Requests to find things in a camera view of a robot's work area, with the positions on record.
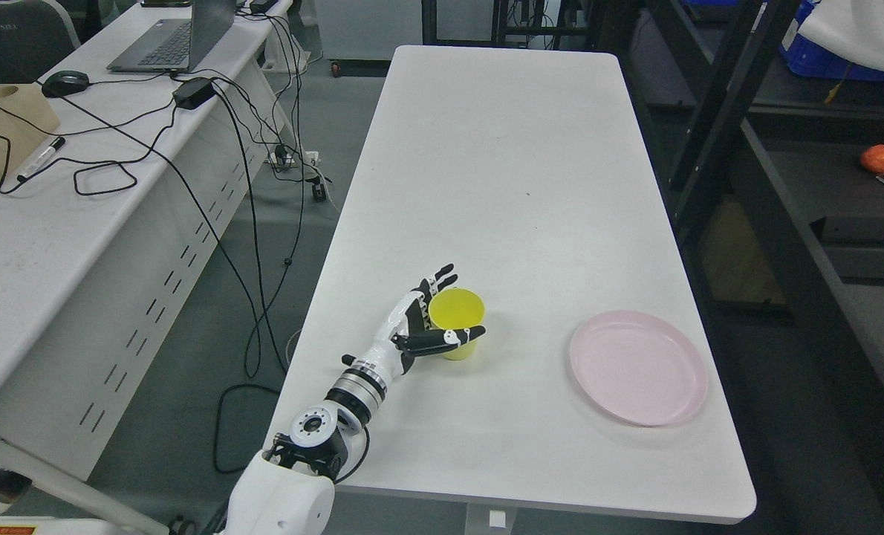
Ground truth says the black looped cable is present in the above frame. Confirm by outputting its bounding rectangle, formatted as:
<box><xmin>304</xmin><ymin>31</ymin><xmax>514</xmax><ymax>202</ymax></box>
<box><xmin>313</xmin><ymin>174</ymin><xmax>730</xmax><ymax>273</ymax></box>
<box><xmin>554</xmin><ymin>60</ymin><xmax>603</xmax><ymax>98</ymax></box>
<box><xmin>0</xmin><ymin>74</ymin><xmax>175</xmax><ymax>198</ymax></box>

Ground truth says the black office chair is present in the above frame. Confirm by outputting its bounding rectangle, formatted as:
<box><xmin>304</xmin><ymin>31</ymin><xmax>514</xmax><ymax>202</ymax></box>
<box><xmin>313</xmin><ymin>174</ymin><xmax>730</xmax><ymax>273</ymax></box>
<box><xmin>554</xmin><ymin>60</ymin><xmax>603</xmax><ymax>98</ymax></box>
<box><xmin>0</xmin><ymin>1</ymin><xmax>81</xmax><ymax>84</ymax></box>

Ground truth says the grey laptop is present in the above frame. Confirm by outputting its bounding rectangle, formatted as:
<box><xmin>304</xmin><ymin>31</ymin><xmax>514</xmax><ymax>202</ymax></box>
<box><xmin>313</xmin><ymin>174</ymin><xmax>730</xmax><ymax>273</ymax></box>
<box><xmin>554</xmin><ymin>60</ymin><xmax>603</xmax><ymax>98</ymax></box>
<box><xmin>106</xmin><ymin>1</ymin><xmax>237</xmax><ymax>72</ymax></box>

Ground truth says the black power adapter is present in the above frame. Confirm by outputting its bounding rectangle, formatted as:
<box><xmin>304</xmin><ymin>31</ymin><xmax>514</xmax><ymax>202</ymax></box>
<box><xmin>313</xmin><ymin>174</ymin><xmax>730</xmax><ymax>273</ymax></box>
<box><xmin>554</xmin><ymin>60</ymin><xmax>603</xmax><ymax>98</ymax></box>
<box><xmin>172</xmin><ymin>77</ymin><xmax>217</xmax><ymax>111</ymax></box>

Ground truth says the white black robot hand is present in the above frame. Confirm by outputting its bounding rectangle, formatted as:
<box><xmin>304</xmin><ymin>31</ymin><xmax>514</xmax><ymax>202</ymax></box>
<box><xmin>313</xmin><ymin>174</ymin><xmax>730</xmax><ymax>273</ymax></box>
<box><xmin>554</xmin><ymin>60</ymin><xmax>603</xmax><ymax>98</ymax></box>
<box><xmin>343</xmin><ymin>264</ymin><xmax>486</xmax><ymax>392</ymax></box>

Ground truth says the white table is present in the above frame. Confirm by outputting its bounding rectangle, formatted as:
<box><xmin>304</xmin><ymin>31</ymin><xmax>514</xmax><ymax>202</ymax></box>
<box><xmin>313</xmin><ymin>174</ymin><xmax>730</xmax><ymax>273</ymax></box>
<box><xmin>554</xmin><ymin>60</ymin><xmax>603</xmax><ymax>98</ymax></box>
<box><xmin>268</xmin><ymin>45</ymin><xmax>757</xmax><ymax>524</ymax></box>

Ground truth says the yellow plastic cup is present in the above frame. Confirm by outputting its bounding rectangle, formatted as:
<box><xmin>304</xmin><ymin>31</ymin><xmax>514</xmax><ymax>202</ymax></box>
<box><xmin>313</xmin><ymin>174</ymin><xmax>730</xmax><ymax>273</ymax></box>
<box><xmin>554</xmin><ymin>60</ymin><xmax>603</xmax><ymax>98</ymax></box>
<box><xmin>428</xmin><ymin>288</ymin><xmax>486</xmax><ymax>331</ymax></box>

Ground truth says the pink plastic plate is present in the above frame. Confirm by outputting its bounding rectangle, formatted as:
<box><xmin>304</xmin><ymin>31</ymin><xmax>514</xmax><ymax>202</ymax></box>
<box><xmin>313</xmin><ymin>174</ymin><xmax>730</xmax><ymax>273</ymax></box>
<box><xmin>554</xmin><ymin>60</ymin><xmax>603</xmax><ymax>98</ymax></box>
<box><xmin>568</xmin><ymin>309</ymin><xmax>708</xmax><ymax>427</ymax></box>

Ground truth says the white office desk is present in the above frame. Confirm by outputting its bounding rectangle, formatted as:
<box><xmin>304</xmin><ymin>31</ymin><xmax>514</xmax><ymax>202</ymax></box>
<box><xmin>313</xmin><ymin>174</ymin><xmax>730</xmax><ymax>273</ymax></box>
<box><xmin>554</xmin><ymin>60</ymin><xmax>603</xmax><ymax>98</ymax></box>
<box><xmin>0</xmin><ymin>0</ymin><xmax>302</xmax><ymax>535</ymax></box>

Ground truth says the white power strip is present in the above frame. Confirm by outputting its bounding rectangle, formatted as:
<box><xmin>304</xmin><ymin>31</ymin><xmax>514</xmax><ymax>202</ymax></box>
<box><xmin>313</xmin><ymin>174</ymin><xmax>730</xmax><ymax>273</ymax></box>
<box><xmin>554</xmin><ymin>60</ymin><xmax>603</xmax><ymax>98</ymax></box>
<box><xmin>265</xmin><ymin>150</ymin><xmax>320</xmax><ymax>172</ymax></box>

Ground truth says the black metal shelf rack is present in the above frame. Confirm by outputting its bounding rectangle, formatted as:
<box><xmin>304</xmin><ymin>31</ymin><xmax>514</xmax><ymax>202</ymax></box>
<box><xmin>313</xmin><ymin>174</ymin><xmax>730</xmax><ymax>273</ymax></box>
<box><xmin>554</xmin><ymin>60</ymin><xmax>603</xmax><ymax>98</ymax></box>
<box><xmin>585</xmin><ymin>1</ymin><xmax>884</xmax><ymax>534</ymax></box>

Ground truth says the black computer mouse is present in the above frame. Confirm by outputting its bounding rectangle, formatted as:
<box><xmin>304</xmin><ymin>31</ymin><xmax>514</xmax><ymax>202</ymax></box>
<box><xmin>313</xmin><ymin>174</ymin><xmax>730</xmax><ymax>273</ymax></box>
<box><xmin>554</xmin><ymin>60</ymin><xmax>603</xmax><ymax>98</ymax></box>
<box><xmin>41</xmin><ymin>70</ymin><xmax>92</xmax><ymax>98</ymax></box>

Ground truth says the black white marker pen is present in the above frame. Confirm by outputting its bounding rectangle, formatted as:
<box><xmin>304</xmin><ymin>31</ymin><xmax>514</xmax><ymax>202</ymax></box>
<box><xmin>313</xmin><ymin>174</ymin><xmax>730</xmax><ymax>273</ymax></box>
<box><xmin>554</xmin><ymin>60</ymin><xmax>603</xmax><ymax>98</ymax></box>
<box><xmin>16</xmin><ymin>136</ymin><xmax>66</xmax><ymax>183</ymax></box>

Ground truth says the wooden block with hole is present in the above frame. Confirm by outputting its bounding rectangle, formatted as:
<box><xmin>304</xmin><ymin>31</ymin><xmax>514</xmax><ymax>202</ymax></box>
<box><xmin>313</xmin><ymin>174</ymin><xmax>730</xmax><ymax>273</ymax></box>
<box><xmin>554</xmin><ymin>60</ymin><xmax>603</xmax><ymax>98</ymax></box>
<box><xmin>0</xmin><ymin>84</ymin><xmax>59</xmax><ymax>180</ymax></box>

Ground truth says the blue plastic bin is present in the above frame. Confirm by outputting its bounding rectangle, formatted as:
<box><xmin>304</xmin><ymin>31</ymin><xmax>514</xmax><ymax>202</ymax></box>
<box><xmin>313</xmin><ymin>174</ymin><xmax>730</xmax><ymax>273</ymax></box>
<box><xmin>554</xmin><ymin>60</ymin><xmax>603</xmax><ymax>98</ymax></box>
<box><xmin>779</xmin><ymin>1</ymin><xmax>884</xmax><ymax>82</ymax></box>

